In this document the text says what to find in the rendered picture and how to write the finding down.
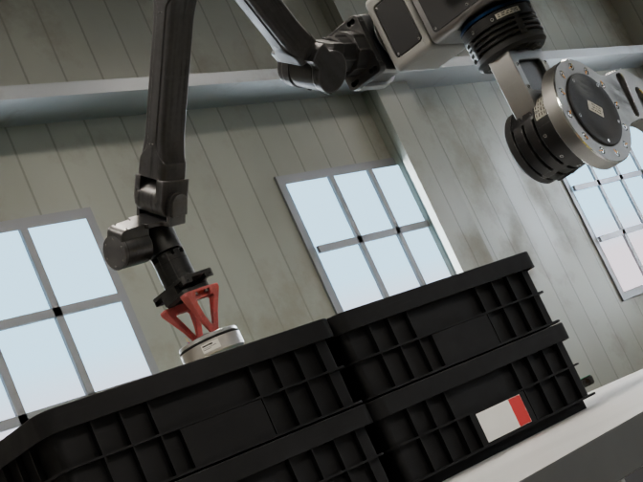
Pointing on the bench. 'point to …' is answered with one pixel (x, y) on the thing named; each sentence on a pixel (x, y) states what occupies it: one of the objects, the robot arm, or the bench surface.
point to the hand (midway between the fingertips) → (205, 333)
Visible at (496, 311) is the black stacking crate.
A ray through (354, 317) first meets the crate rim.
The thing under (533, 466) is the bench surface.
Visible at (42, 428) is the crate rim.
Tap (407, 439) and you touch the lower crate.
